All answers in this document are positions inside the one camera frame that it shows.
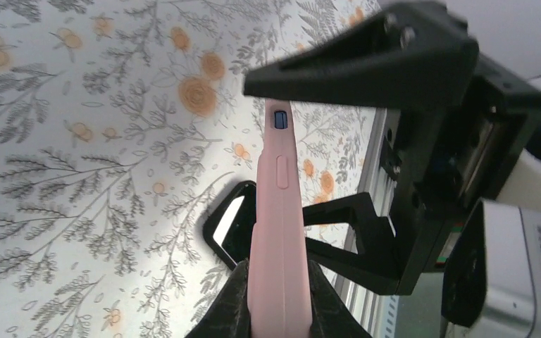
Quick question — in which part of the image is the floral patterned table mat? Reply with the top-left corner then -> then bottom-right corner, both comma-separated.
0,1 -> 380,337

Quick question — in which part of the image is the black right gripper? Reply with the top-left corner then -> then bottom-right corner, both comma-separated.
243,1 -> 541,295

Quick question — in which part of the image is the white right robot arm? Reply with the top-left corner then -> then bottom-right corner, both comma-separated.
243,1 -> 541,337

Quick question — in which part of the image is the pink phone case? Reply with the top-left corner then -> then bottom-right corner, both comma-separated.
247,99 -> 313,337

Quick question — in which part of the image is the aluminium front rail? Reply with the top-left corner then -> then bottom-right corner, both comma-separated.
334,108 -> 399,337

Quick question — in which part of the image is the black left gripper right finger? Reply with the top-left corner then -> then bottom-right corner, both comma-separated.
308,260 -> 371,338

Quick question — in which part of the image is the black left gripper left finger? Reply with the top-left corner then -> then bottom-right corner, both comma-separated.
186,260 -> 251,338

